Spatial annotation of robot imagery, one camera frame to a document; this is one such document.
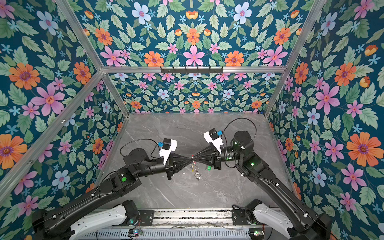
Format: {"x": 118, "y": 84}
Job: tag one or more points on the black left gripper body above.
{"x": 169, "y": 166}

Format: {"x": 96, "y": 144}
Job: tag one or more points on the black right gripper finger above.
{"x": 203, "y": 154}
{"x": 204, "y": 161}

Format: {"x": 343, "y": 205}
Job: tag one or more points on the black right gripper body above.
{"x": 218, "y": 157}

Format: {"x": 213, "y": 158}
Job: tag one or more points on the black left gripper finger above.
{"x": 187, "y": 170}
{"x": 183, "y": 160}

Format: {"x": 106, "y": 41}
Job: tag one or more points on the silver metal keyring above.
{"x": 196, "y": 173}

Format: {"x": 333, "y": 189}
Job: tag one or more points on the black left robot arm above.
{"x": 77, "y": 218}

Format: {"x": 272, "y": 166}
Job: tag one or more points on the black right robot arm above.
{"x": 295, "y": 220}

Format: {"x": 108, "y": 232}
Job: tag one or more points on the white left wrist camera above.
{"x": 167, "y": 147}

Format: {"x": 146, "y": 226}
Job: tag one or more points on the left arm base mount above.
{"x": 144, "y": 218}

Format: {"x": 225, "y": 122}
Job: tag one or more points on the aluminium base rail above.
{"x": 192, "y": 218}

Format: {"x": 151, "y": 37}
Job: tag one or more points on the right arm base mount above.
{"x": 242, "y": 216}

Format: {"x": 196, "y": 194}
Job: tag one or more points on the white perforated cable duct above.
{"x": 168, "y": 234}

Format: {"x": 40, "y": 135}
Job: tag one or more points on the black wall hook rail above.
{"x": 191, "y": 70}

